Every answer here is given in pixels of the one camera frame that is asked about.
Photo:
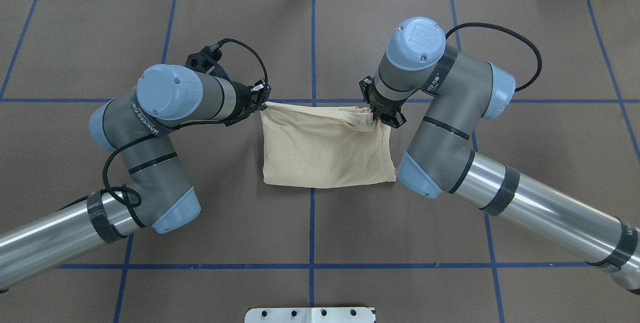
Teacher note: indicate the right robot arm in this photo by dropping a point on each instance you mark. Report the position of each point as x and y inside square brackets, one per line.
[441, 157]

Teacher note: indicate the beige long-sleeve printed shirt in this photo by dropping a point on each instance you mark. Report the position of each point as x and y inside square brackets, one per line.
[324, 147]

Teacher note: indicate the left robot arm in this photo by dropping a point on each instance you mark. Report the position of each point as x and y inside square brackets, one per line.
[144, 182]

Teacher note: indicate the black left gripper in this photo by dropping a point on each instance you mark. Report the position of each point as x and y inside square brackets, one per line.
[243, 98]

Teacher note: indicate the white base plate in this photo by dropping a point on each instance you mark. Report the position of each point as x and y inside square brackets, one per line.
[347, 314]

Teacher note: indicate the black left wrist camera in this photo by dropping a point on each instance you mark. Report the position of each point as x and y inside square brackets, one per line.
[206, 61]

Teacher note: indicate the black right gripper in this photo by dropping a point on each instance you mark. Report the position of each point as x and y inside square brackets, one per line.
[387, 111]

